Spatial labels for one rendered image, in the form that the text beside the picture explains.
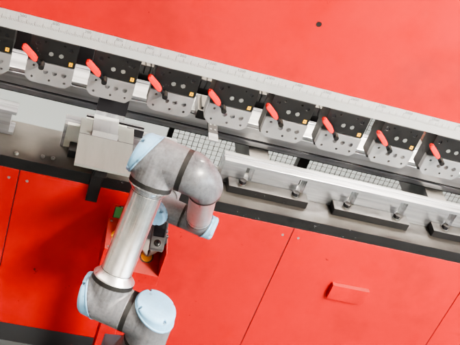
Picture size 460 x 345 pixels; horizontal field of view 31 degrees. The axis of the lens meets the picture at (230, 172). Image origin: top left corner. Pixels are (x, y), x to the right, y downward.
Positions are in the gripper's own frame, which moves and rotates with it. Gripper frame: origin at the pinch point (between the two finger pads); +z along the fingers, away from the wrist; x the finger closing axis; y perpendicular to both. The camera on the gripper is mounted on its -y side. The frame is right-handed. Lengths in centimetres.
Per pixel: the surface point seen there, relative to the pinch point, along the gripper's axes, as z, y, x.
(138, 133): -22.5, 33.5, 11.0
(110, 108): -30, 34, 22
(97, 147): -25.4, 17.9, 24.1
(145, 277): 3.5, -6.8, -0.6
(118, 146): -25.1, 21.4, 17.3
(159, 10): -70, 35, 16
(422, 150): -41, 39, -89
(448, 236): -13, 28, -110
